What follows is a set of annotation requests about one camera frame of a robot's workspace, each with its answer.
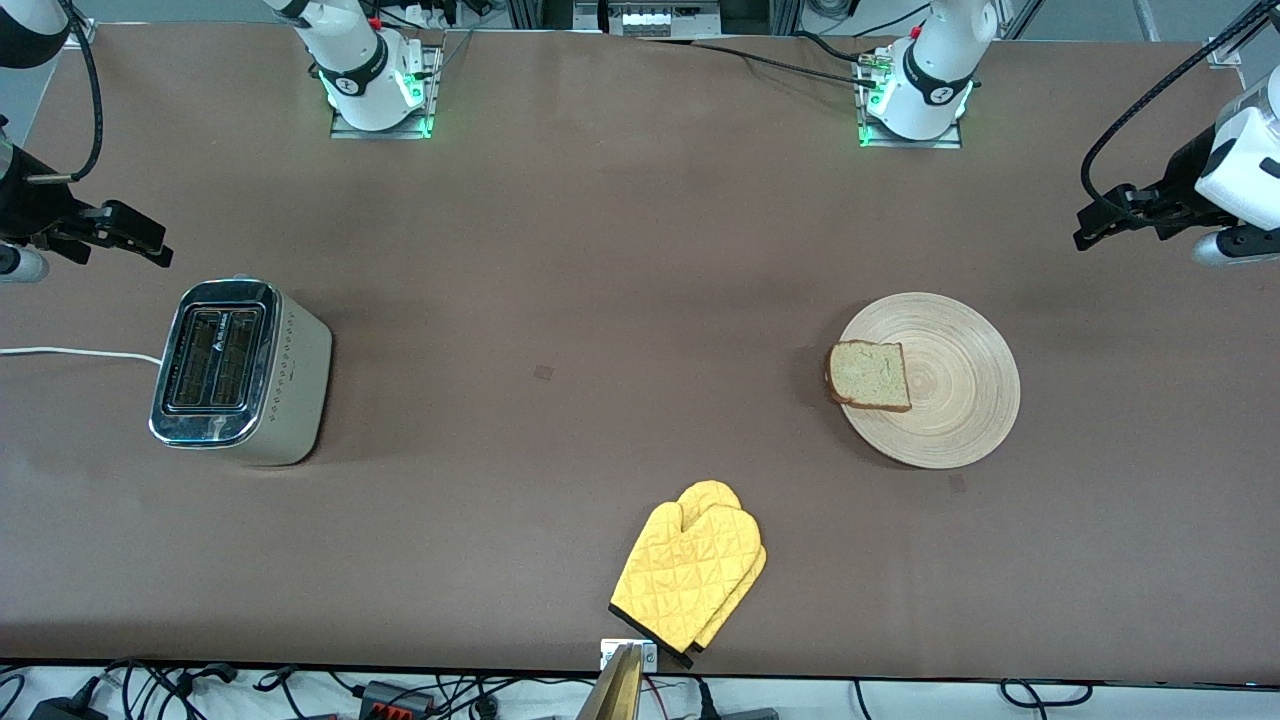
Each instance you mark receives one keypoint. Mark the black plug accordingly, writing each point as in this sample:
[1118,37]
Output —
[745,715]

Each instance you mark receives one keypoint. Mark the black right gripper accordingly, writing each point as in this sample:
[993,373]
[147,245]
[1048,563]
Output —
[22,208]

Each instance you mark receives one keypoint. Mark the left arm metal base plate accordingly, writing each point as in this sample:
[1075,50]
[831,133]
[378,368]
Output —
[950,143]

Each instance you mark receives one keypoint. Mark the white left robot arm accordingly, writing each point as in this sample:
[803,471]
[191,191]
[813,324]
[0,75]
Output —
[935,80]

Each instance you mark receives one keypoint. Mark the round wooden plate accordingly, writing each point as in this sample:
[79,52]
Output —
[960,400]

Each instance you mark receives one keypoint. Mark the white power strip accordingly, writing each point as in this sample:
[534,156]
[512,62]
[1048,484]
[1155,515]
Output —
[660,20]

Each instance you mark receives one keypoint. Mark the brass coloured bar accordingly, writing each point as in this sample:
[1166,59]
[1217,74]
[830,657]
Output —
[615,695]

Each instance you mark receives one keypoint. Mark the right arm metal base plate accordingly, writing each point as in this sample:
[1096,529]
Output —
[432,75]

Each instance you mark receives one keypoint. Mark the red black connector block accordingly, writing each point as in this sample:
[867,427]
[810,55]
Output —
[395,698]

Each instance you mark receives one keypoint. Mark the aluminium frame corner post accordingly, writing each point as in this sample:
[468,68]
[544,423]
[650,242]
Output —
[85,35]
[1225,52]

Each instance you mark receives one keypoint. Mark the small metal clamp bracket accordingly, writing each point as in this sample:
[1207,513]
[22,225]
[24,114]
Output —
[650,655]

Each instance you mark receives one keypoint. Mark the silver two-slot toaster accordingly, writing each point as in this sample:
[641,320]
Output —
[290,400]

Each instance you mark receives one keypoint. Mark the brown bread slice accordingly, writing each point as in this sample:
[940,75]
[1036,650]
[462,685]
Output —
[870,375]

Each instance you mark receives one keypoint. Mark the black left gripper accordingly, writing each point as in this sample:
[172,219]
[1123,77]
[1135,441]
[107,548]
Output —
[1183,172]

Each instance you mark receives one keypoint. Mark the black power adapter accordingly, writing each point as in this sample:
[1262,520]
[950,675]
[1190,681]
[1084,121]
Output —
[65,712]

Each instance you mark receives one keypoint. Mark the yellow quilted oven mitt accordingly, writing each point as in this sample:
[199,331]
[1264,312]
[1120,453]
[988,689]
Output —
[690,580]
[710,492]

